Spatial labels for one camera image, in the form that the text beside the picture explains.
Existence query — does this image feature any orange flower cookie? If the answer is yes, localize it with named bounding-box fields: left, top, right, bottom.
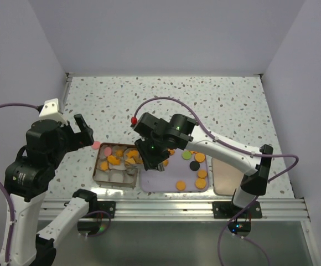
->
left=198, top=170, right=208, bottom=178
left=100, top=161, right=109, bottom=171

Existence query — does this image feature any orange swirl cookie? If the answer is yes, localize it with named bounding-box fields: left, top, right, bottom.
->
left=115, top=149, right=124, bottom=158

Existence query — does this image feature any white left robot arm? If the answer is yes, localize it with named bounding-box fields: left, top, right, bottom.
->
left=0, top=114, right=99, bottom=265

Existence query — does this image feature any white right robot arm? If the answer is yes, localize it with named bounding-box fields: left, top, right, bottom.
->
left=131, top=112, right=273, bottom=218

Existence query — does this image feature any orange cookie top right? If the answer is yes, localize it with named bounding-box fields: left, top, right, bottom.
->
left=168, top=149, right=175, bottom=156

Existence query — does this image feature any orange rosette cookie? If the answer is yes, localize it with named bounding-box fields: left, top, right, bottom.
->
left=126, top=157, right=138, bottom=165

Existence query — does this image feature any green round cookie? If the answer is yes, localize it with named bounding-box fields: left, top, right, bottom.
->
left=182, top=151, right=193, bottom=160

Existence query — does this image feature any lilac plastic tray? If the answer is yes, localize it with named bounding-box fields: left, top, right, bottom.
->
left=139, top=149, right=209, bottom=193

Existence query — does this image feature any brown cookie tin with liners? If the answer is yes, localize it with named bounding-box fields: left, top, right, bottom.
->
left=92, top=142, right=139, bottom=188

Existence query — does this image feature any black round cookie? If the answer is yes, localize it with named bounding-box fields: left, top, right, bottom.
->
left=189, top=161, right=200, bottom=171

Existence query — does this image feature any orange round cookie bottom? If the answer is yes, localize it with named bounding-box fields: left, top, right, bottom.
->
left=175, top=181, right=186, bottom=191

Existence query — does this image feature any orange round cookie upper right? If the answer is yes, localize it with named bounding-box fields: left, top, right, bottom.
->
left=194, top=152, right=206, bottom=163

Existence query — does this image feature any orange waffle cookie bottom right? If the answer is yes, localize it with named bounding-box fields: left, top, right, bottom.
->
left=195, top=178, right=207, bottom=190

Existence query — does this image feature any rose gold tin lid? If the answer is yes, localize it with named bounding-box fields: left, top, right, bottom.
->
left=211, top=158, right=244, bottom=196

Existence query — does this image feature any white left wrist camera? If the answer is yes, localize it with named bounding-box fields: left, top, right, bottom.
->
left=39, top=98, right=68, bottom=125

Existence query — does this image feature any aluminium mounting rail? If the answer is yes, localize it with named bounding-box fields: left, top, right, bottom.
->
left=38, top=197, right=310, bottom=222

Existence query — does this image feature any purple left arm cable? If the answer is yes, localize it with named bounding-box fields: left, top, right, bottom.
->
left=0, top=103, right=45, bottom=264

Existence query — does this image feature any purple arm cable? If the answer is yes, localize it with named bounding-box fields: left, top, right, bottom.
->
left=0, top=103, right=45, bottom=264
left=134, top=96, right=299, bottom=266

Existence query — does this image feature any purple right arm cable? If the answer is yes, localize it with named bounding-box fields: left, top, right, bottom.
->
left=134, top=96, right=299, bottom=266

